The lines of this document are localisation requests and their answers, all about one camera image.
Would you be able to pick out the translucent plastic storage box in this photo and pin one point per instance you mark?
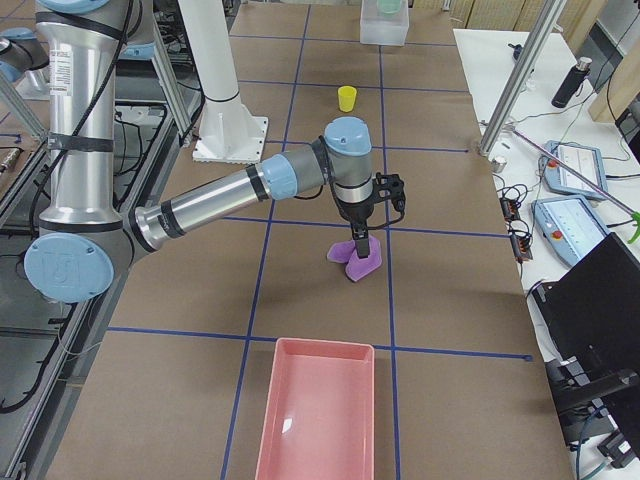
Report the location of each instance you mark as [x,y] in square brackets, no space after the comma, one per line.
[383,30]

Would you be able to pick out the teach pendant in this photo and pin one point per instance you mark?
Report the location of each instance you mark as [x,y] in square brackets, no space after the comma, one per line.
[586,160]
[570,225]

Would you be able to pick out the purple microfiber cloth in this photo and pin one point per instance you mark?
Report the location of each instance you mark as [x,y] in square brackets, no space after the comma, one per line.
[356,268]

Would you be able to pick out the aluminium frame post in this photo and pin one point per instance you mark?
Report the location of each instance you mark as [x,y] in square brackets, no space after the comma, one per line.
[532,48]

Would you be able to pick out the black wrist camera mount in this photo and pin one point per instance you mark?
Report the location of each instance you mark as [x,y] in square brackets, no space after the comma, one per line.
[389,188]

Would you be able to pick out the green plastic bowl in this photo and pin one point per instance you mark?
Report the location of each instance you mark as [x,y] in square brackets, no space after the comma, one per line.
[389,7]

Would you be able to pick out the black monitor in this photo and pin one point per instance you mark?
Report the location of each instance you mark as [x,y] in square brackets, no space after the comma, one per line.
[592,312]

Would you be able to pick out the upper teach pendant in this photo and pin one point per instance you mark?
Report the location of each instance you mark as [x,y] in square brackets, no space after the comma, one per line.
[586,160]

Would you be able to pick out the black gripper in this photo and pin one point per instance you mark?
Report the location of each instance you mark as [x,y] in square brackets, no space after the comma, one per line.
[356,213]

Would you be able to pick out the pink plastic tray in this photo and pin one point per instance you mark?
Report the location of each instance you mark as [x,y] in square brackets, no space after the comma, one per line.
[320,417]

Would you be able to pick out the yellow plastic cup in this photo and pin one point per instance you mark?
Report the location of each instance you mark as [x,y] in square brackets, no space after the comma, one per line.
[347,96]

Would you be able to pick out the black water bottle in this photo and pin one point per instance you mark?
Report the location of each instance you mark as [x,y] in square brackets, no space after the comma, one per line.
[572,82]

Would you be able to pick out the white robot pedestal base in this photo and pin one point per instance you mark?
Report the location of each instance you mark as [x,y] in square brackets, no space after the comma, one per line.
[228,132]

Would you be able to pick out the lower teach pendant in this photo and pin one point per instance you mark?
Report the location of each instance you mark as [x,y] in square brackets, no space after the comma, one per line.
[570,225]

